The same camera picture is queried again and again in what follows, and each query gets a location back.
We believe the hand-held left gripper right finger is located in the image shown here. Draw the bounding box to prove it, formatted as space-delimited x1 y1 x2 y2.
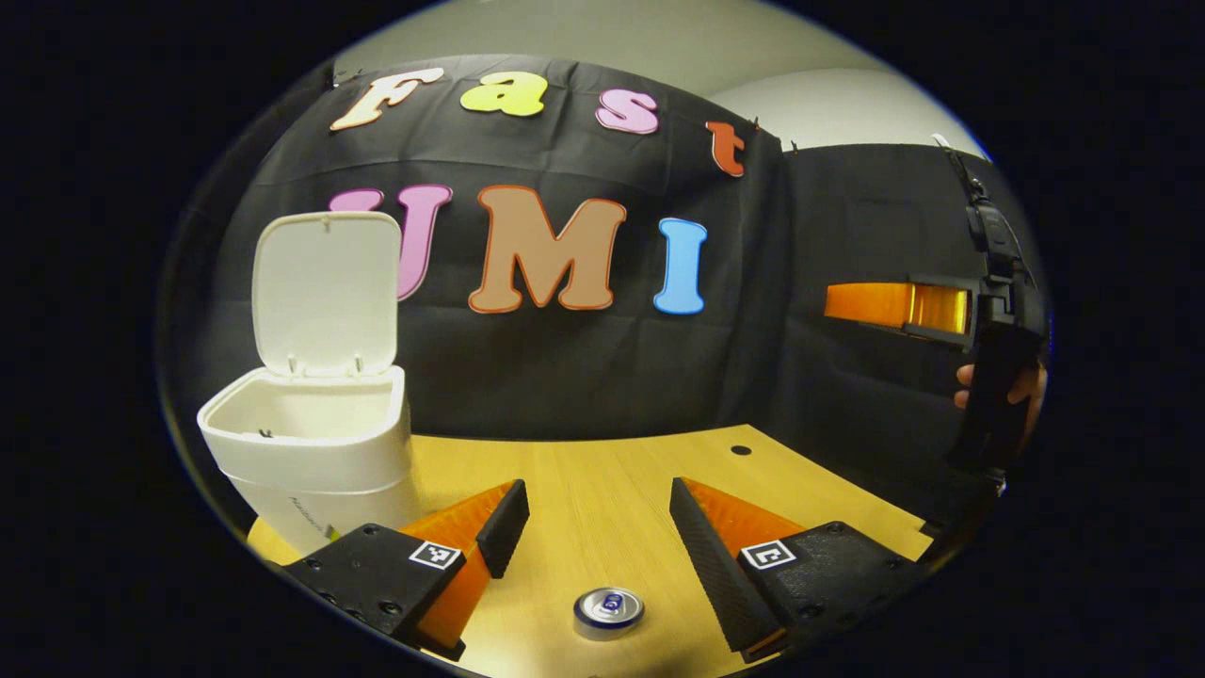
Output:
670 477 933 663

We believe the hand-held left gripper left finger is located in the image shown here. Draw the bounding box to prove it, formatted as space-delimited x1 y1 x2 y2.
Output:
282 478 531 663

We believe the silver pop can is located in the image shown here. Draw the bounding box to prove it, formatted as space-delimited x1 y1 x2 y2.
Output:
573 587 647 642

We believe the white desktop garbage bin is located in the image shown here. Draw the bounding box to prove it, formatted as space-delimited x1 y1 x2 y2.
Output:
196 211 425 558

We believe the wooden desktop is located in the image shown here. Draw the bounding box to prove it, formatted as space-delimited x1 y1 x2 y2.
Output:
247 424 935 678

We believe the black backdrop cloth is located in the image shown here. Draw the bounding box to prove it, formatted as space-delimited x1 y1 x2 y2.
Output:
165 54 1046 528

